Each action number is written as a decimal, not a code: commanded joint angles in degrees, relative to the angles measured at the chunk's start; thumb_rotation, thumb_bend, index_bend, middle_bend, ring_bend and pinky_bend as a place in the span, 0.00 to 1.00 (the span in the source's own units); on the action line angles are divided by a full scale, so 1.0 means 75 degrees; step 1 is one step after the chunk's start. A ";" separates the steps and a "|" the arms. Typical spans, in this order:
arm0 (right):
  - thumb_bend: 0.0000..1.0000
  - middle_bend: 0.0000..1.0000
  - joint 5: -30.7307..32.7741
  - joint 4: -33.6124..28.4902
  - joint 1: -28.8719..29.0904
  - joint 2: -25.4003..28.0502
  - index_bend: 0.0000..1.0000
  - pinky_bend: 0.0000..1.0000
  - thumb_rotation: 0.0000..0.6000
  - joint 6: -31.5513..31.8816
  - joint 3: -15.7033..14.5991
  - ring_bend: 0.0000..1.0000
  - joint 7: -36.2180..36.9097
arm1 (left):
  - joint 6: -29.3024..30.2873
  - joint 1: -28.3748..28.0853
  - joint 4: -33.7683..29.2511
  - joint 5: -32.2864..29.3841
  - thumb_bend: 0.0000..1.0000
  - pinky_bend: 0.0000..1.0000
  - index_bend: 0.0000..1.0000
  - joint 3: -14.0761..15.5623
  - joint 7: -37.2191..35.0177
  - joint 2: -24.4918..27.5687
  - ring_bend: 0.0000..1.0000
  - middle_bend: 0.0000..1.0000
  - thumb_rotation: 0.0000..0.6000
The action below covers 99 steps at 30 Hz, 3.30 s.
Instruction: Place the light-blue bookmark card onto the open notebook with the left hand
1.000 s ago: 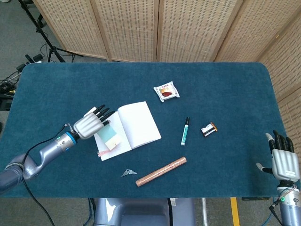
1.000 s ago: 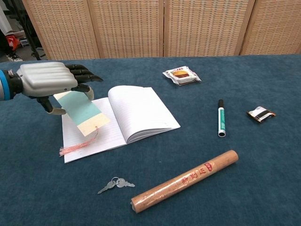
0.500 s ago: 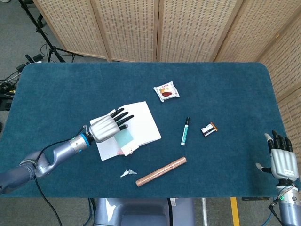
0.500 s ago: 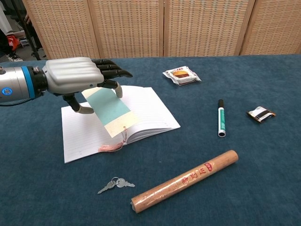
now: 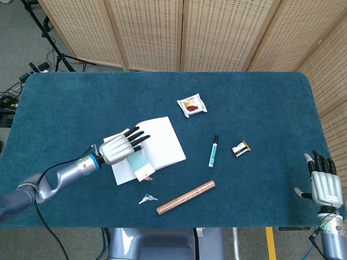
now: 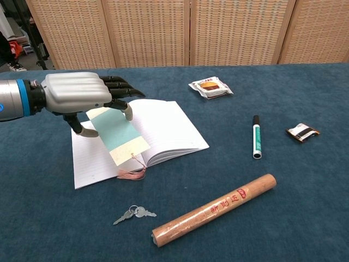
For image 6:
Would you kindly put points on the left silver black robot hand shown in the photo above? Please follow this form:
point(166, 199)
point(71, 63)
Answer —
point(73, 90)

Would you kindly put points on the blue bookmark with pink tassel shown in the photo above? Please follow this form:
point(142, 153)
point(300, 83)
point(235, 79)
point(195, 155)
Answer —
point(117, 133)

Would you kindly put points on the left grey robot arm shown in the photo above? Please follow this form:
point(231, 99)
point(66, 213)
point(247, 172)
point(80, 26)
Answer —
point(11, 101)

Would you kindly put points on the black tripod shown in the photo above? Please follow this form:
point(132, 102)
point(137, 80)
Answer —
point(42, 52)

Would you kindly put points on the woven wooden screen panel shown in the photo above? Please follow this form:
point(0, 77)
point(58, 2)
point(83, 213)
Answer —
point(73, 32)
point(147, 32)
point(240, 32)
point(321, 32)

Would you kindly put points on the standing person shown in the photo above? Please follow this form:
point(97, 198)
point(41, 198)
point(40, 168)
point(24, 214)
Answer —
point(5, 52)

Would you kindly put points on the open white lined notebook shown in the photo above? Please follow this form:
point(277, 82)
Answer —
point(174, 128)

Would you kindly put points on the white snack packet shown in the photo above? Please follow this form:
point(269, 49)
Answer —
point(210, 88)

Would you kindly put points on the teal velvet table cloth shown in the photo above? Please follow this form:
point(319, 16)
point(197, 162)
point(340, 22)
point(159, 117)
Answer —
point(245, 114)

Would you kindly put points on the brown wooden cylinder red letters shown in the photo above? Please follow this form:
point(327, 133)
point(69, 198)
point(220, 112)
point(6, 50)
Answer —
point(212, 211)

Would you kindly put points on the green white marker pen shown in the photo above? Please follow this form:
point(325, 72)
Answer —
point(257, 139)

